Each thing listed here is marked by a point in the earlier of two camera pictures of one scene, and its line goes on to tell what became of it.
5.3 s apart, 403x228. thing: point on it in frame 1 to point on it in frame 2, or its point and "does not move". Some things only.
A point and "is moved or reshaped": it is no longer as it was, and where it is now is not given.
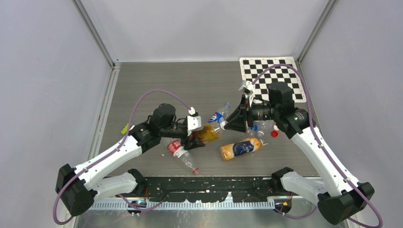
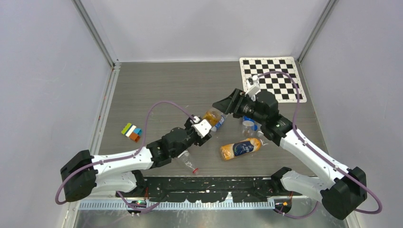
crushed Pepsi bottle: [218, 117] to [219, 124]
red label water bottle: [176, 147] does not move
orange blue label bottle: [229, 151] does not move
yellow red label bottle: [206, 133] is moved or reshaped
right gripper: [237, 120] to [226, 105]
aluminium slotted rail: [184, 205] does not move
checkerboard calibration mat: [252, 67] does not move
